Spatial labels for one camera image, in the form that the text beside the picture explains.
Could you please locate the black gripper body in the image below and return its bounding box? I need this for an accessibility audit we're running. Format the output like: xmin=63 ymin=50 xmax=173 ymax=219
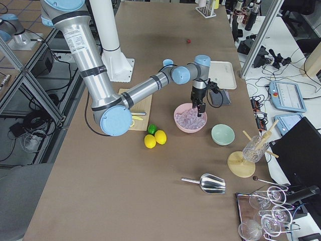
xmin=191 ymin=87 xmax=206 ymax=105

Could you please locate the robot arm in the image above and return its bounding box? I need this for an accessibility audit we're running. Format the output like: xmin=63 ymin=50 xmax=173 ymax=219
xmin=41 ymin=1 xmax=211 ymax=136

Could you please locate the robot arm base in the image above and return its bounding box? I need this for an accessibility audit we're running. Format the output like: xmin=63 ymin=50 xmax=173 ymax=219
xmin=1 ymin=14 xmax=43 ymax=51

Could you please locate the pile of clear ice cubes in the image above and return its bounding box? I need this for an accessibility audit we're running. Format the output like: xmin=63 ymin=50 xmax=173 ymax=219
xmin=174 ymin=108 xmax=206 ymax=130

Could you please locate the blue plastic cup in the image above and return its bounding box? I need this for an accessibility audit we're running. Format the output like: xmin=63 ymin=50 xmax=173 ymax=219
xmin=163 ymin=59 xmax=174 ymax=68

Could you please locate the wooden cup stand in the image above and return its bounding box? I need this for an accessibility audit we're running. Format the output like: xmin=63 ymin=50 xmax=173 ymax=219
xmin=228 ymin=120 xmax=279 ymax=178

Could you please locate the steel ice scoop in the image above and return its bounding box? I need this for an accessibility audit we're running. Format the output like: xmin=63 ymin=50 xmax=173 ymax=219
xmin=181 ymin=173 xmax=226 ymax=194

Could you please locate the pink-white cup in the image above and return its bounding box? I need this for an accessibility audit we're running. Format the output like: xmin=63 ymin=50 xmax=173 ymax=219
xmin=198 ymin=0 xmax=206 ymax=8

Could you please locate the yellow-green cup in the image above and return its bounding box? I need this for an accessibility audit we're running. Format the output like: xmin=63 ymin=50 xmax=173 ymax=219
xmin=213 ymin=0 xmax=219 ymax=10

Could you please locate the pink bowl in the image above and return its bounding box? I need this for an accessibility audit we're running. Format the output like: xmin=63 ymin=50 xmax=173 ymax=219
xmin=174 ymin=103 xmax=207 ymax=133

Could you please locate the grey folded cloth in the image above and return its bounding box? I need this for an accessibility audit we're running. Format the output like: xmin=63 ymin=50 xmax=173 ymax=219
xmin=210 ymin=90 xmax=231 ymax=107

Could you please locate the cream rabbit tray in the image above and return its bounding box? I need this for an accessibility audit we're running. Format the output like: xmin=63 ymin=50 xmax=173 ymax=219
xmin=209 ymin=61 xmax=237 ymax=90

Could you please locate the green bowl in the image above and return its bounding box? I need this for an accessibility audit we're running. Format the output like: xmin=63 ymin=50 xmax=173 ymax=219
xmin=211 ymin=124 xmax=235 ymax=146

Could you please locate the yellow lemon upper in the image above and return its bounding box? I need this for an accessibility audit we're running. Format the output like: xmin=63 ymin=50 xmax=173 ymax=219
xmin=154 ymin=130 xmax=167 ymax=145

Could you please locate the yellow lemon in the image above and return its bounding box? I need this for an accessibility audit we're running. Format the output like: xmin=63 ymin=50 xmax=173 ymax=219
xmin=154 ymin=130 xmax=167 ymax=145
xmin=144 ymin=134 xmax=156 ymax=149

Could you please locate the green lime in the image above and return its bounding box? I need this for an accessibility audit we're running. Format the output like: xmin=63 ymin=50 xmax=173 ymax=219
xmin=147 ymin=124 xmax=157 ymax=135

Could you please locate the wooden cutting board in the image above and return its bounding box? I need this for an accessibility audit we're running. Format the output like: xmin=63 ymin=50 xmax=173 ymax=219
xmin=129 ymin=95 xmax=152 ymax=131

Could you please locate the yellow lemon lower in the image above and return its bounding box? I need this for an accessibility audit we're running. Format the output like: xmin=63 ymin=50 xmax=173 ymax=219
xmin=144 ymin=134 xmax=156 ymax=149

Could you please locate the steel muddler rod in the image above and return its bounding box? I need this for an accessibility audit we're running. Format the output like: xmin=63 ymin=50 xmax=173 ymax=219
xmin=131 ymin=112 xmax=146 ymax=116

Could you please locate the clear glass on stand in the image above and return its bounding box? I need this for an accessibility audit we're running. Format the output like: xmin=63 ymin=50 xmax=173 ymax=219
xmin=242 ymin=136 xmax=269 ymax=163

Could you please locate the blue teach pendant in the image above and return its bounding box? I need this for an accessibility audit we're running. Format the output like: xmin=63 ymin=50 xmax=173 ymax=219
xmin=269 ymin=81 xmax=306 ymax=113
xmin=273 ymin=113 xmax=303 ymax=136

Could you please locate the black laptop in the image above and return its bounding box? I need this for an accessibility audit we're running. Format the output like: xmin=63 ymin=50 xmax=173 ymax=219
xmin=271 ymin=117 xmax=320 ymax=187

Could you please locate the wine glass rack tray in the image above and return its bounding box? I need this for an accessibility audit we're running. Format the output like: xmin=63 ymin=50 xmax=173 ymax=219
xmin=236 ymin=186 xmax=301 ymax=240

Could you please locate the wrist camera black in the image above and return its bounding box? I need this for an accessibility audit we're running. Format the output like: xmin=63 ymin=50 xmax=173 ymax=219
xmin=207 ymin=81 xmax=220 ymax=93

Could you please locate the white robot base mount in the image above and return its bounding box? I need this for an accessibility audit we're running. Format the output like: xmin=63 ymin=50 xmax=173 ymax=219
xmin=90 ymin=0 xmax=134 ymax=83

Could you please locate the white wire cup rack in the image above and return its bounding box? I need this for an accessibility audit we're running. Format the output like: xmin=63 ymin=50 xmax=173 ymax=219
xmin=195 ymin=0 xmax=216 ymax=18

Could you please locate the aluminium frame post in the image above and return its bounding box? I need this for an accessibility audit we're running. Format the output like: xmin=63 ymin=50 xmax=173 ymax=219
xmin=240 ymin=0 xmax=284 ymax=79

